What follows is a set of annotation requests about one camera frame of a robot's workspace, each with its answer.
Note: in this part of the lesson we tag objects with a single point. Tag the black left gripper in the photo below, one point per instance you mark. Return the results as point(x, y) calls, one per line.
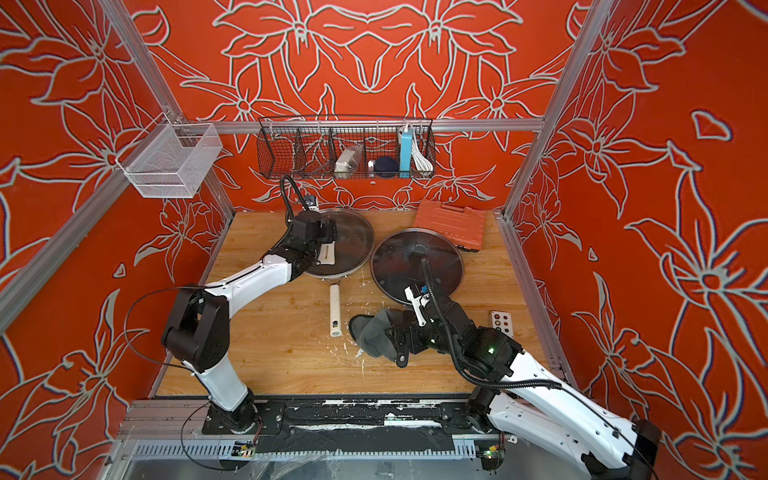
point(330, 232)

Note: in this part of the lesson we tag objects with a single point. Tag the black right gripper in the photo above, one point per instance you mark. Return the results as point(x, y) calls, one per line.
point(414, 331)

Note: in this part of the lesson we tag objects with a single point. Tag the glass lid with cream handle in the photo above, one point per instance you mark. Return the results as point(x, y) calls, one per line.
point(352, 248)

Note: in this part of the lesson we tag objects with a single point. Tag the grey cleaning cloth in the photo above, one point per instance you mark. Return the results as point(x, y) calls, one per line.
point(373, 333)

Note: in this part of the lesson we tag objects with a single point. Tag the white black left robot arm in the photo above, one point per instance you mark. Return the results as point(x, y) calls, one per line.
point(197, 332)

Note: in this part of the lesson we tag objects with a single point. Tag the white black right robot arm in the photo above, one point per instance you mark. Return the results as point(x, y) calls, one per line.
point(515, 394)

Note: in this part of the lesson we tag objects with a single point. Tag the white button control box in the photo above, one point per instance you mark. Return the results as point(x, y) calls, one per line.
point(502, 322)

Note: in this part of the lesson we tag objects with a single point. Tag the silver packet in basket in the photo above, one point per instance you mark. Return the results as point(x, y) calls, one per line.
point(348, 162)

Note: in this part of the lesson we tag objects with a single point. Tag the black lidded frying pan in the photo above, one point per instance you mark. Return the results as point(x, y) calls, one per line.
point(396, 263)

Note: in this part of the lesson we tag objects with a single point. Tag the dark blue round object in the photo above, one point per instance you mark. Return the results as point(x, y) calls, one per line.
point(386, 167)

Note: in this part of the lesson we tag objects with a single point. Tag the orange plastic tool case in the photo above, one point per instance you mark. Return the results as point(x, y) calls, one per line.
point(463, 226)

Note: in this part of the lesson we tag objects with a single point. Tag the light blue box in basket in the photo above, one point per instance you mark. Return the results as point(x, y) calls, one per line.
point(405, 153)

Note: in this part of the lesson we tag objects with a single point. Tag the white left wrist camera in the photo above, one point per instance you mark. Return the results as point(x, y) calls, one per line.
point(310, 203)

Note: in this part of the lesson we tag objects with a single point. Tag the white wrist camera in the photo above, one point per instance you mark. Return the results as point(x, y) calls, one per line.
point(310, 203)
point(419, 298)

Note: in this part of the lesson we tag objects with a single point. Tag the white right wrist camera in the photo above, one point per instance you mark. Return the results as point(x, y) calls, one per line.
point(419, 298)

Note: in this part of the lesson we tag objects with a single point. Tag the black wire wall basket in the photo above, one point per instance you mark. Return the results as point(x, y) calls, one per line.
point(308, 148)

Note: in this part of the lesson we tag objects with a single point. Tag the brown pan with cream handle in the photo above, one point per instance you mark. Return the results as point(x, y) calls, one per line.
point(335, 311)

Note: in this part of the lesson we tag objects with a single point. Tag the white wire mesh basket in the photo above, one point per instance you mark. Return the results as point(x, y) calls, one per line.
point(173, 161)

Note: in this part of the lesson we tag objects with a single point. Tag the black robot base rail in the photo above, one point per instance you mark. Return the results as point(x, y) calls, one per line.
point(366, 423)

